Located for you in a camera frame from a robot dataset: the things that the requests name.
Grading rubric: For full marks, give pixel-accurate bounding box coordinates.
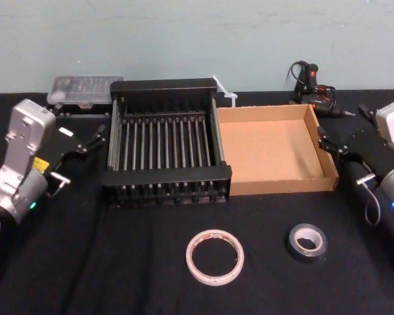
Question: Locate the thin dark gripper cable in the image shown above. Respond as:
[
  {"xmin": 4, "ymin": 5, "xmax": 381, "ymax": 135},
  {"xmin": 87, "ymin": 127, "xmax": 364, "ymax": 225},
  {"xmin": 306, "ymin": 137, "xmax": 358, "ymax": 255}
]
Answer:
[
  {"xmin": 45, "ymin": 152, "xmax": 72, "ymax": 198},
  {"xmin": 356, "ymin": 163, "xmax": 383, "ymax": 226}
]

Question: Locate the clear plastic case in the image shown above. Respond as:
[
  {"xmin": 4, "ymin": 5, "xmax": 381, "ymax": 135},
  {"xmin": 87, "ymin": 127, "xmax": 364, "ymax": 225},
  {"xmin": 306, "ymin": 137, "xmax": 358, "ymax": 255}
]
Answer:
[{"xmin": 47, "ymin": 74, "xmax": 125, "ymax": 119}]

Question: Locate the black corded tool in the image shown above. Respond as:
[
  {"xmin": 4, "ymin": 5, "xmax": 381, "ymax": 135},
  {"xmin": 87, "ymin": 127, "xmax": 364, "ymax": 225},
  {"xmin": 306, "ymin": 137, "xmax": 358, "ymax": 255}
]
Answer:
[{"xmin": 288, "ymin": 60, "xmax": 354, "ymax": 119}]

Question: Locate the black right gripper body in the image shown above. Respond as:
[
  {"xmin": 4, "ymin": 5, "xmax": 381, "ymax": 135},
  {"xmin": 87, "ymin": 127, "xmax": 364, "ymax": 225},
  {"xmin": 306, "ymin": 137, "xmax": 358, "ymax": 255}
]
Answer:
[{"xmin": 340, "ymin": 125, "xmax": 394, "ymax": 196}]

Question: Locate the shallow brown cardboard tray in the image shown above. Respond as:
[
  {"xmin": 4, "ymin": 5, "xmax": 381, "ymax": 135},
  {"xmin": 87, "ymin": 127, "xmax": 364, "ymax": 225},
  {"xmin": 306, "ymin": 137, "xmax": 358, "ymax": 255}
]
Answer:
[{"xmin": 216, "ymin": 103, "xmax": 339, "ymax": 197}]

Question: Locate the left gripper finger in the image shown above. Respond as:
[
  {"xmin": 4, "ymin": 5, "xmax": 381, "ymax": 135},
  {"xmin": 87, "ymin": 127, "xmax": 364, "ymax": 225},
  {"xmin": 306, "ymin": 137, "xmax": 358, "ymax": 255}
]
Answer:
[{"xmin": 79, "ymin": 123, "xmax": 106, "ymax": 154}]

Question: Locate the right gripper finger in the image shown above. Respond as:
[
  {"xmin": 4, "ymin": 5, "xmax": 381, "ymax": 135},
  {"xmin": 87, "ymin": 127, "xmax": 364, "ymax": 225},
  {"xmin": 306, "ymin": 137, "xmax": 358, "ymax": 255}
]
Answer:
[
  {"xmin": 317, "ymin": 125, "xmax": 346, "ymax": 159},
  {"xmin": 359, "ymin": 103, "xmax": 379, "ymax": 125}
]

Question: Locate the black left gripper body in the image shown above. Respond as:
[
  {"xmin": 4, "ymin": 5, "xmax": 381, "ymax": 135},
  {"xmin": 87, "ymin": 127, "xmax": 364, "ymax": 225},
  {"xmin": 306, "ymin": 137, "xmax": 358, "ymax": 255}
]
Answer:
[{"xmin": 34, "ymin": 125, "xmax": 87, "ymax": 180}]

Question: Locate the black table cloth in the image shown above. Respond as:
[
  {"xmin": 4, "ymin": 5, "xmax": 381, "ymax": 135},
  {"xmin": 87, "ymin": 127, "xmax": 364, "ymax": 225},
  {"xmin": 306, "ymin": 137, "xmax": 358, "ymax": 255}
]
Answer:
[{"xmin": 0, "ymin": 88, "xmax": 394, "ymax": 315}]

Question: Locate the black rack with steel bars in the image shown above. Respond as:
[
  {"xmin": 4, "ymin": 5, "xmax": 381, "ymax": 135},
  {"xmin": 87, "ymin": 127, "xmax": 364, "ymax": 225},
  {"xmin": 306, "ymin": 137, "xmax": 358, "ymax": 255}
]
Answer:
[{"xmin": 100, "ymin": 77, "xmax": 233, "ymax": 211}]

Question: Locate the small white plastic piece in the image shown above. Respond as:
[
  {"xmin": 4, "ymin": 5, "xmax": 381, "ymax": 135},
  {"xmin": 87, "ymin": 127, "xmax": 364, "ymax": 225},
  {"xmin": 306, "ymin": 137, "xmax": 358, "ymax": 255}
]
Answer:
[{"xmin": 212, "ymin": 74, "xmax": 238, "ymax": 108}]

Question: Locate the thin dark left gripper cable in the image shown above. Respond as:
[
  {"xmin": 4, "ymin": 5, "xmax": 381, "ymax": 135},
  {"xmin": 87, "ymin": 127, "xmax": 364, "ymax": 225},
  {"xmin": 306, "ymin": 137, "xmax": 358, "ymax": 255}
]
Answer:
[{"xmin": 45, "ymin": 152, "xmax": 72, "ymax": 198}]

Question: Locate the white tape roll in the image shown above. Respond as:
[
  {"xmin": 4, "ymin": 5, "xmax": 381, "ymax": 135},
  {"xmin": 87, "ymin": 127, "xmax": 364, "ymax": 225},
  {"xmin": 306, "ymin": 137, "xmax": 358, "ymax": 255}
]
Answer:
[{"xmin": 185, "ymin": 229, "xmax": 246, "ymax": 287}]

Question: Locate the thin dark right gripper cable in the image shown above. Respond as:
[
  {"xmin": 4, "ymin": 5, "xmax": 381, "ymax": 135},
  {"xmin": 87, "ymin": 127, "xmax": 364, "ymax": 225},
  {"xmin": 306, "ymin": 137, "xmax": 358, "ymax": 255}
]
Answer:
[{"xmin": 356, "ymin": 163, "xmax": 383, "ymax": 226}]

